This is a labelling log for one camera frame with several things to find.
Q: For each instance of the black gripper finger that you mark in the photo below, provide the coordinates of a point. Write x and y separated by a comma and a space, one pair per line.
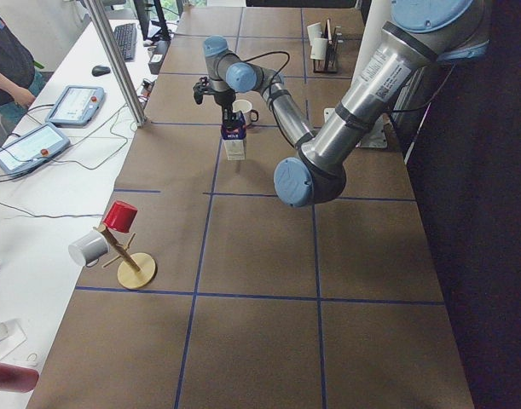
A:
227, 117

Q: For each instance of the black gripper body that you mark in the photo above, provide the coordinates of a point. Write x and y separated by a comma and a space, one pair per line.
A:
222, 101

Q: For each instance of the white smiley mug black handle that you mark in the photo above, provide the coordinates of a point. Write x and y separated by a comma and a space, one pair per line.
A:
250, 114

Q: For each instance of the blue white milk carton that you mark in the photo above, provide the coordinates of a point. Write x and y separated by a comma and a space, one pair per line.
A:
233, 133

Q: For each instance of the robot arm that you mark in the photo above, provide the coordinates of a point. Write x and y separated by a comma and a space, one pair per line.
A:
415, 34

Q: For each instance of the red cup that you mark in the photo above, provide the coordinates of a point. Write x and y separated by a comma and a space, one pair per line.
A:
120, 216

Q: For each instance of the white ribbed HOME mug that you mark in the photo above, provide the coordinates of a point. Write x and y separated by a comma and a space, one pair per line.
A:
319, 46

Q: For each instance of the white ribbed mug left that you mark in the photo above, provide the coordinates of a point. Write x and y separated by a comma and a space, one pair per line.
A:
314, 31

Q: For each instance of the black keyboard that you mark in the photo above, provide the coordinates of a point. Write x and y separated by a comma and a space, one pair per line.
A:
125, 37

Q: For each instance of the black computer mouse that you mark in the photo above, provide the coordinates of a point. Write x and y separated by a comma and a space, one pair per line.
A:
100, 70

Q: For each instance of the teach pendant far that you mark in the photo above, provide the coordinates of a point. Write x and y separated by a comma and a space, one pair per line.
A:
76, 106

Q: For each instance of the teach pendant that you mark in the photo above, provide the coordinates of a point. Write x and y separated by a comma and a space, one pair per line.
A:
32, 150
76, 106

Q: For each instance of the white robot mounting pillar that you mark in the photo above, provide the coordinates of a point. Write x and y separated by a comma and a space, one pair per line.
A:
376, 14

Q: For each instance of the wooden mug tree stand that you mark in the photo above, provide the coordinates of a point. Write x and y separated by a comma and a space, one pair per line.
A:
135, 270

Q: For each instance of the grey white mug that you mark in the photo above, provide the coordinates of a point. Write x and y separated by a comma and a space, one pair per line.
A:
89, 248

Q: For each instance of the teach pendant near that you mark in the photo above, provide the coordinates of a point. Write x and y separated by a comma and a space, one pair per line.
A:
32, 150

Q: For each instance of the person standing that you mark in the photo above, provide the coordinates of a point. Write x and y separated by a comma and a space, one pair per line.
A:
20, 81

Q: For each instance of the red bottle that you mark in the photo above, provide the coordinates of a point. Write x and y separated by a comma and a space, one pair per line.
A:
17, 379

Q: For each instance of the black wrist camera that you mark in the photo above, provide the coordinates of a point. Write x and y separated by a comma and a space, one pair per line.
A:
202, 88

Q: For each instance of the black wire mug rack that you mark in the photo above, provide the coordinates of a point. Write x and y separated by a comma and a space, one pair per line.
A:
331, 63

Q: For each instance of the aluminium frame post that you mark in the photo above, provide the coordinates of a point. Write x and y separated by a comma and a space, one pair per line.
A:
116, 60

